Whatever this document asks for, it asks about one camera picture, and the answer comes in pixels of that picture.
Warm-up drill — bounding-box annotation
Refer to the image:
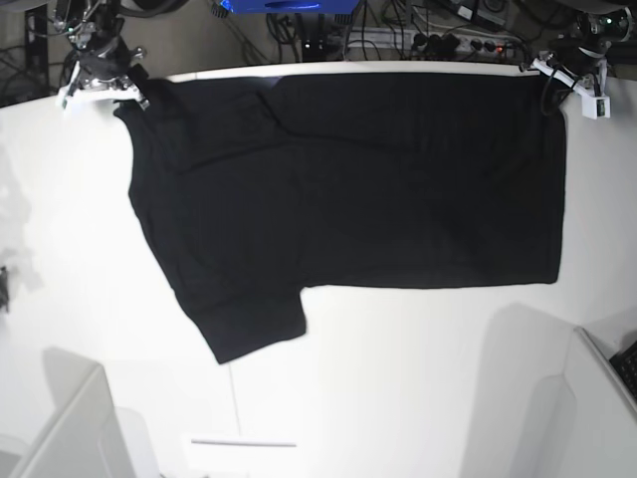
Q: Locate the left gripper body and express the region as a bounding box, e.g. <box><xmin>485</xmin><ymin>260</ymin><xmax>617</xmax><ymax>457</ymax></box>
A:
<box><xmin>520</xmin><ymin>42</ymin><xmax>610</xmax><ymax>97</ymax></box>

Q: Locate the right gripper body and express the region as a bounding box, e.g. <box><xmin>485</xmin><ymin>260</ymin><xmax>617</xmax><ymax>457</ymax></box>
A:
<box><xmin>57</xmin><ymin>44</ymin><xmax>148</xmax><ymax>111</ymax></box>

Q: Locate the black T-shirt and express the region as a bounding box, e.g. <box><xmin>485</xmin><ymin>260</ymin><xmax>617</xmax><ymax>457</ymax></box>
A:
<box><xmin>114</xmin><ymin>73</ymin><xmax>566</xmax><ymax>363</ymax></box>

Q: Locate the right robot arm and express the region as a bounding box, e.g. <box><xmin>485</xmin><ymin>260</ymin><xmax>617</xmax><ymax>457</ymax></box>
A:
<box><xmin>53</xmin><ymin>1</ymin><xmax>185</xmax><ymax>110</ymax></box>

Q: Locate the blue box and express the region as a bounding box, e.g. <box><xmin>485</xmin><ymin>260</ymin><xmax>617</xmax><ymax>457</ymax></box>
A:
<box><xmin>220</xmin><ymin>0</ymin><xmax>358</xmax><ymax>14</ymax></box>

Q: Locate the black keyboard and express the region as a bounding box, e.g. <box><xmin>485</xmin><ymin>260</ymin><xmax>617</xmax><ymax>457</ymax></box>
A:
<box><xmin>610</xmin><ymin>343</ymin><xmax>637</xmax><ymax>398</ymax></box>

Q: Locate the white bin right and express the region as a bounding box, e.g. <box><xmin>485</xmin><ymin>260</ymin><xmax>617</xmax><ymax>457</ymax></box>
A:
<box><xmin>527</xmin><ymin>326</ymin><xmax>637</xmax><ymax>478</ymax></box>

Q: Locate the white bin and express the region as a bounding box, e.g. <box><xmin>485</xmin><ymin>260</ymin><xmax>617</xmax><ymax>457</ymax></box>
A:
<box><xmin>1</xmin><ymin>347</ymin><xmax>160</xmax><ymax>477</ymax></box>
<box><xmin>527</xmin><ymin>326</ymin><xmax>637</xmax><ymax>478</ymax></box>

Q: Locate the white bin left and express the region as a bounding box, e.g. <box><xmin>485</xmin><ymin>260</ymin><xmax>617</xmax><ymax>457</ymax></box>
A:
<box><xmin>1</xmin><ymin>347</ymin><xmax>160</xmax><ymax>477</ymax></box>

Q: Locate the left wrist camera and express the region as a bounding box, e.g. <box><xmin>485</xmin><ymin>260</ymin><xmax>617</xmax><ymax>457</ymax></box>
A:
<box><xmin>581</xmin><ymin>96</ymin><xmax>611</xmax><ymax>120</ymax></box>

